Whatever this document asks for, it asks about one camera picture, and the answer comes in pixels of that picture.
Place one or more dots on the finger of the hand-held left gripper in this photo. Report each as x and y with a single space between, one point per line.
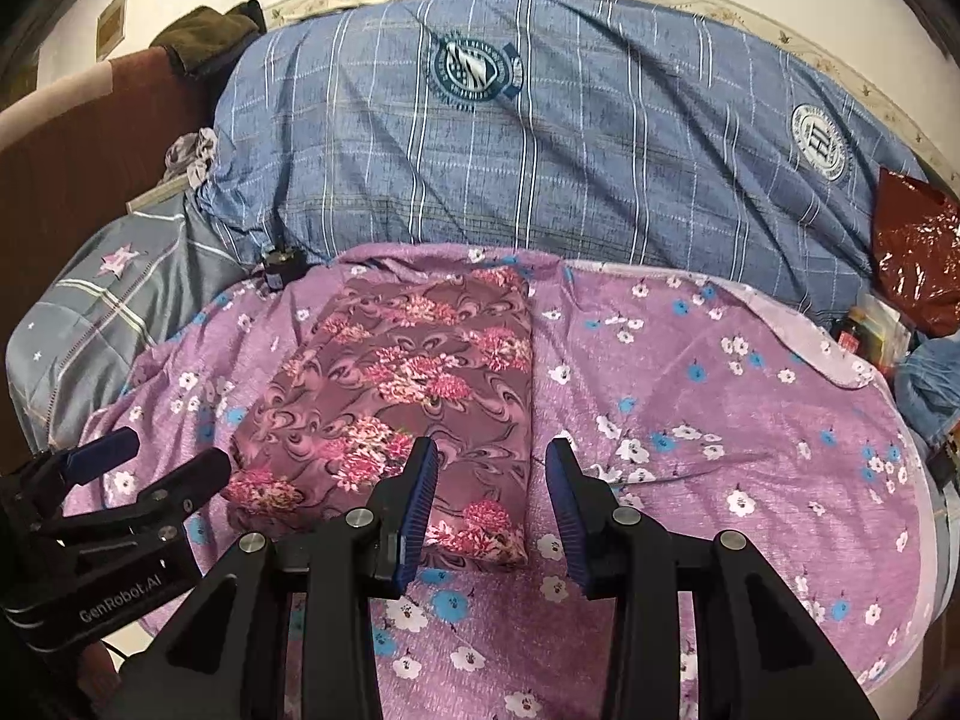
196 472
105 451

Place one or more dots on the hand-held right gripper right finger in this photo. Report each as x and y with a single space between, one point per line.
564 517

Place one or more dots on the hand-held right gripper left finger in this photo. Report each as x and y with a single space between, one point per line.
418 511

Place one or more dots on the maroon floral garment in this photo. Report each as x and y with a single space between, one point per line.
390 360

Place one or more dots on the grey striped pillow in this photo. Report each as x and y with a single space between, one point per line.
112 307

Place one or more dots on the purple floral blanket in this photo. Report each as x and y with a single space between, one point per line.
675 405

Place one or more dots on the small black device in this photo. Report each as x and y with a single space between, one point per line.
282 268

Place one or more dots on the brown headboard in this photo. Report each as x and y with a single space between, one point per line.
67 165

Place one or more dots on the grey crumpled cloth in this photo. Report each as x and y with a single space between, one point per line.
191 154

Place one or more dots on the blue plaid quilt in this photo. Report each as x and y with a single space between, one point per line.
562 165

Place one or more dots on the pile of small packets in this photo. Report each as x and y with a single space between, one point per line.
874 330

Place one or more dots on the blue denim cloth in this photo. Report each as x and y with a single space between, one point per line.
930 390

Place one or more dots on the dark olive cloth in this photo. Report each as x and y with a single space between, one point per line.
210 34

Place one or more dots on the red plastic bag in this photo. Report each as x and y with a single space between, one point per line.
919 240

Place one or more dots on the yellowish wall picture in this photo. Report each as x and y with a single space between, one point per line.
112 22

